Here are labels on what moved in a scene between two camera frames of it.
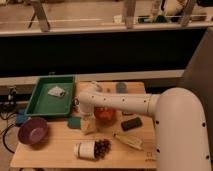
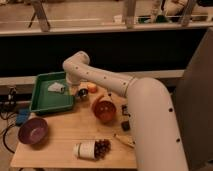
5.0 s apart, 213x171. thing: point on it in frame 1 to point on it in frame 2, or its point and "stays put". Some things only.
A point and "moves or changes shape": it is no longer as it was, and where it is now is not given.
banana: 133,141 stays put
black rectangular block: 132,123 stays put
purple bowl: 33,131 stays put
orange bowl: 104,114 stays put
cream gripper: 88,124 to 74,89
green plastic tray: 52,96 moves or changes shape
